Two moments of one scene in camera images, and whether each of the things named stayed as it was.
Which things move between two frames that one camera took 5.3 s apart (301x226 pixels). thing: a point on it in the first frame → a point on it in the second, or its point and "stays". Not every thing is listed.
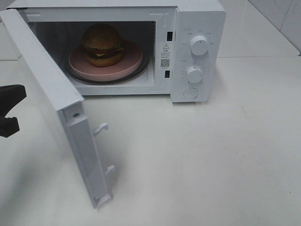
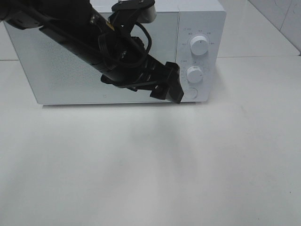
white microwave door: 57,140 → 55,75
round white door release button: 190,93 stays
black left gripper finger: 8,126 → 173,76
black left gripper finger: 10,95 → 160,91
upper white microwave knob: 199,45 stays
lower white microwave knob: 194,74 stays
